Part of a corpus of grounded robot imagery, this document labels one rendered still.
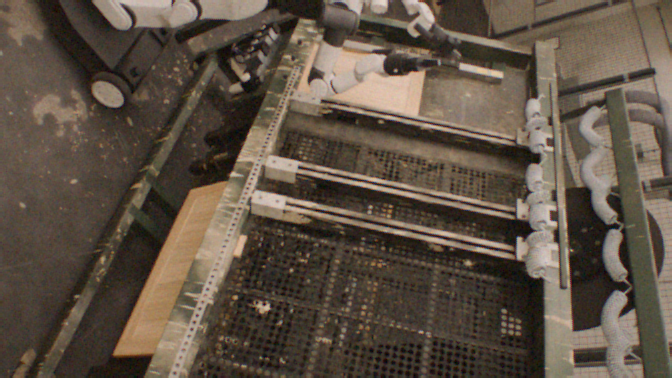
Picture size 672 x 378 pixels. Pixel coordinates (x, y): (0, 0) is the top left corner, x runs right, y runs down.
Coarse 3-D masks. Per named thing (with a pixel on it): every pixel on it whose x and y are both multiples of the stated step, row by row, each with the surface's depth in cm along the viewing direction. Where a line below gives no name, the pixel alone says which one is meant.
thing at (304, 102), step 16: (304, 96) 259; (304, 112) 261; (320, 112) 259; (336, 112) 257; (352, 112) 256; (368, 112) 256; (384, 112) 257; (400, 112) 257; (384, 128) 259; (400, 128) 257; (416, 128) 255; (432, 128) 253; (448, 128) 255; (464, 128) 255; (528, 128) 243; (464, 144) 256; (480, 144) 254; (496, 144) 252; (512, 144) 251; (528, 144) 246
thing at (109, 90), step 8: (104, 72) 268; (96, 80) 267; (104, 80) 266; (112, 80) 266; (120, 80) 268; (88, 88) 272; (96, 88) 273; (104, 88) 271; (112, 88) 270; (120, 88) 268; (128, 88) 272; (96, 96) 275; (104, 96) 276; (112, 96) 274; (120, 96) 273; (128, 96) 273; (104, 104) 278; (112, 104) 278; (120, 104) 276
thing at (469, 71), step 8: (320, 40) 291; (344, 48) 291; (352, 48) 290; (360, 48) 290; (368, 48) 290; (376, 48) 291; (384, 48) 292; (464, 64) 289; (448, 72) 289; (456, 72) 288; (464, 72) 287; (472, 72) 286; (488, 72) 287; (488, 80) 288; (496, 80) 287
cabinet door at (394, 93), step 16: (336, 64) 284; (352, 64) 285; (304, 80) 274; (368, 80) 278; (384, 80) 279; (400, 80) 280; (416, 80) 281; (336, 96) 269; (352, 96) 270; (368, 96) 271; (384, 96) 272; (400, 96) 273; (416, 96) 273; (416, 112) 266
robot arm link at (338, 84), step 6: (348, 72) 233; (324, 78) 236; (330, 78) 238; (336, 78) 235; (342, 78) 233; (348, 78) 232; (354, 78) 231; (330, 84) 237; (336, 84) 235; (342, 84) 234; (348, 84) 233; (354, 84) 233; (330, 90) 236; (336, 90) 236; (342, 90) 236; (324, 96) 240
